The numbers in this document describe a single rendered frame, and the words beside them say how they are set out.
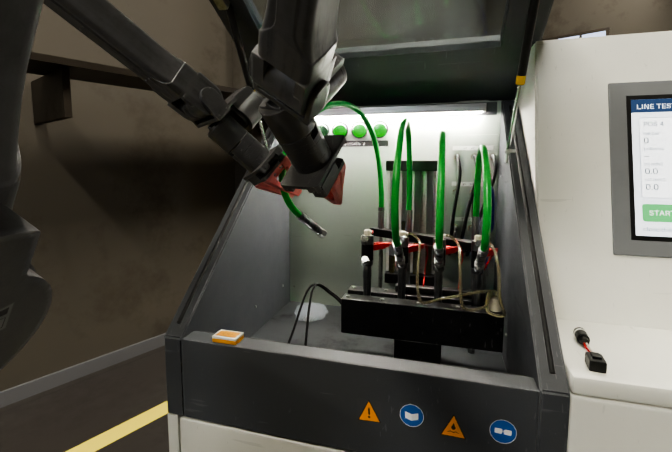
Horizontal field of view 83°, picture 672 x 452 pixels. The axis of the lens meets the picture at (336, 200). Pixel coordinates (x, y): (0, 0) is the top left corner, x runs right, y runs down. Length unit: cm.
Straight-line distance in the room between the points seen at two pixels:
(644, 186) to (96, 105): 260
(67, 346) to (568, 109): 272
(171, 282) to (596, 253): 263
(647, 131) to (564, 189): 19
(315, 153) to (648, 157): 68
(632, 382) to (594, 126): 49
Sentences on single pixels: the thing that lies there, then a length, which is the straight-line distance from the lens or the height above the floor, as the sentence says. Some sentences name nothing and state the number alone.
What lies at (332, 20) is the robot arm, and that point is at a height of 141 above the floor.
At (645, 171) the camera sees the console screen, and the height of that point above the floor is 127.
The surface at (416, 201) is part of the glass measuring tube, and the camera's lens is 111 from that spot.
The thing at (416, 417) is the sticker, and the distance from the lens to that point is 72.
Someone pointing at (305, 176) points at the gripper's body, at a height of 127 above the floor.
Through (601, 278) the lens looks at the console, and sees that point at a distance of 91.
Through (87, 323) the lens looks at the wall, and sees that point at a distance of 286.
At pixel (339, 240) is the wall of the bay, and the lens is 120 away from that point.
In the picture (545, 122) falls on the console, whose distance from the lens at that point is 93.
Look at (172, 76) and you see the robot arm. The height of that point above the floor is 142.
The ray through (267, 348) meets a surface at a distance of 75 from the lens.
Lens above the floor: 129
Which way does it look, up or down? 6 degrees down
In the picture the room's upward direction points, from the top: straight up
